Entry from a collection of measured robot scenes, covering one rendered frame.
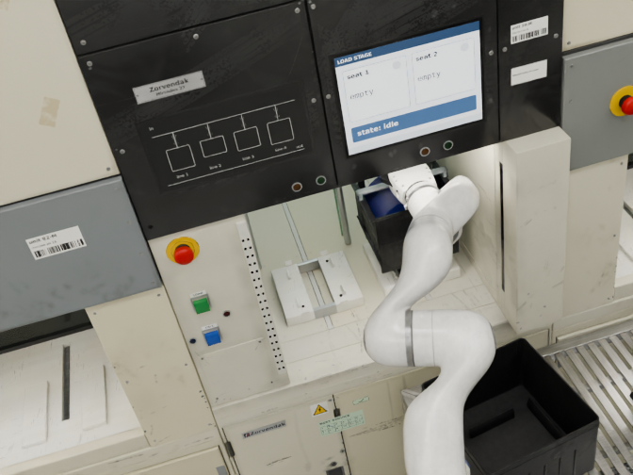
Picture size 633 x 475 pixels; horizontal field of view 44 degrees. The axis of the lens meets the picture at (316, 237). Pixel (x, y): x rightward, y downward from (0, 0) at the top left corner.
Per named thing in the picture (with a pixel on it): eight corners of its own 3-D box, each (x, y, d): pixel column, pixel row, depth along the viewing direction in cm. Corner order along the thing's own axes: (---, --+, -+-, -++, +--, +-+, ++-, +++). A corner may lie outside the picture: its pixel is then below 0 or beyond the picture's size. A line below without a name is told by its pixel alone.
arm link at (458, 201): (460, 181, 150) (460, 166, 179) (397, 235, 154) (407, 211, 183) (491, 217, 150) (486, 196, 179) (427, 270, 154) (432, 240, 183)
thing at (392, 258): (378, 286, 207) (364, 188, 187) (356, 241, 223) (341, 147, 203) (465, 262, 209) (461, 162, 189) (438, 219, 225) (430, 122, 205)
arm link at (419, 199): (431, 177, 179) (400, 204, 182) (453, 209, 169) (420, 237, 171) (451, 197, 184) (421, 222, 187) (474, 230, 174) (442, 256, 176)
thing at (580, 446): (424, 431, 189) (418, 384, 178) (523, 384, 195) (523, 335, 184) (489, 523, 168) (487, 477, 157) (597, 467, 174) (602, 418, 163)
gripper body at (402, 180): (402, 215, 187) (388, 190, 195) (443, 204, 188) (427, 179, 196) (399, 189, 182) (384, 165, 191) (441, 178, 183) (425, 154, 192)
